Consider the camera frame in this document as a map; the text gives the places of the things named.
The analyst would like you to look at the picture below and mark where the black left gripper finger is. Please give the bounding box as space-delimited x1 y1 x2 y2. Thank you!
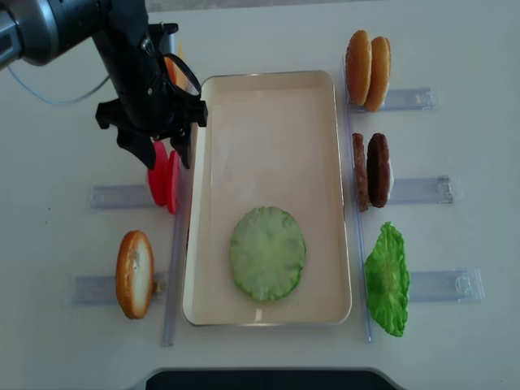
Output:
116 128 156 169

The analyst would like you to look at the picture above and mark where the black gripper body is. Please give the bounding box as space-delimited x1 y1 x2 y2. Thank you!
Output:
95 60 208 138

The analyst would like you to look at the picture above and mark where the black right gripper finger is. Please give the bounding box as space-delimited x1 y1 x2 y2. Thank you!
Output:
170 126 192 169

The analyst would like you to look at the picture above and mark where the red tomato slice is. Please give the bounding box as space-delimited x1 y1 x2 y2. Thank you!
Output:
147 141 168 206
166 150 180 215

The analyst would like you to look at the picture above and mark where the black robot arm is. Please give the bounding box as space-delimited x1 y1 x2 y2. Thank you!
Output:
1 0 208 169

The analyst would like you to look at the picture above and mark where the orange cheese slice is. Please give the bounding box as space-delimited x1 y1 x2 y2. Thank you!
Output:
165 37 195 93

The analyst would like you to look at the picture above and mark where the standing bread slice left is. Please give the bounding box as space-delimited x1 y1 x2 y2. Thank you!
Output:
115 230 154 319

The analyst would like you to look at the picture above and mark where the lettuce leaf on tray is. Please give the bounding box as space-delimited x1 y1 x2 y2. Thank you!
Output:
229 206 306 301

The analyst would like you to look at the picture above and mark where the inner brown meat patty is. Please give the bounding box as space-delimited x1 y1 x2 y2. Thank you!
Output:
353 133 369 212

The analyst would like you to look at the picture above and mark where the brown meat patty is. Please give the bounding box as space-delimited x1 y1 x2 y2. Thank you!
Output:
353 133 369 212
366 133 391 208

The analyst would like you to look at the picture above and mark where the outer brown meat patty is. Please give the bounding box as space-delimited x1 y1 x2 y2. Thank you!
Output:
366 133 391 208

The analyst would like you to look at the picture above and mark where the standing green lettuce leaf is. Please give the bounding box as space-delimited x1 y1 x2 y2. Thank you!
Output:
365 222 410 337

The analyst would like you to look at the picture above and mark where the cream rectangular tray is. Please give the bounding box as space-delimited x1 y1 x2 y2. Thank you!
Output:
181 71 352 326

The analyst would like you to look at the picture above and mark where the inner bun slice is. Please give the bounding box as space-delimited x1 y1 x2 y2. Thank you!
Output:
345 30 372 106

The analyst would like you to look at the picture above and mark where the bun slice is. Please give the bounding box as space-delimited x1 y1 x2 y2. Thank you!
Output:
365 37 392 112
345 30 372 106

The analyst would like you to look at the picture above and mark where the outer bun slice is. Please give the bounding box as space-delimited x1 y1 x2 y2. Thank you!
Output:
365 37 392 112

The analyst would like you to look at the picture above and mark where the clear tomato holder rail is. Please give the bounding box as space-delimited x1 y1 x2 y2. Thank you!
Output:
90 184 155 210

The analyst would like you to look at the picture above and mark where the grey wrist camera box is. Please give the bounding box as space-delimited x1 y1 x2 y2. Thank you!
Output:
149 23 179 54

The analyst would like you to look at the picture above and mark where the clear left long rail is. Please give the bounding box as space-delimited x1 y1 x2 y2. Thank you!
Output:
162 162 193 347

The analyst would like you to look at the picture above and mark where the clear long rail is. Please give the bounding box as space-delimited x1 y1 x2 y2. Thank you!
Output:
162 162 193 347
341 58 372 344

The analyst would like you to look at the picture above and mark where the clear bread holder rail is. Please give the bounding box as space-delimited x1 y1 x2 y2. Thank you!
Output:
71 273 167 306

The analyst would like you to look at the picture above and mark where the thin light blue cable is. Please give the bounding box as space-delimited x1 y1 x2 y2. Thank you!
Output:
6 64 111 105

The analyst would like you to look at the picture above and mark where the clear right long rail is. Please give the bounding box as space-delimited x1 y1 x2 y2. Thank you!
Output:
341 58 372 344

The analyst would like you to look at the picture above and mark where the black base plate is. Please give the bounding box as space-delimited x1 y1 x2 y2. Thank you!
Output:
145 370 395 390

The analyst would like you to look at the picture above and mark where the clear bun holder rail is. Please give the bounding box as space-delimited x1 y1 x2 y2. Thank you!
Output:
340 58 440 114

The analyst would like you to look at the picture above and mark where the clear patty holder rail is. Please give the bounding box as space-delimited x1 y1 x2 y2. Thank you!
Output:
387 167 464 205

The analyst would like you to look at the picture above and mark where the clear lettuce holder rail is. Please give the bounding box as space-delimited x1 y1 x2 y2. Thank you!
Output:
409 267 485 302

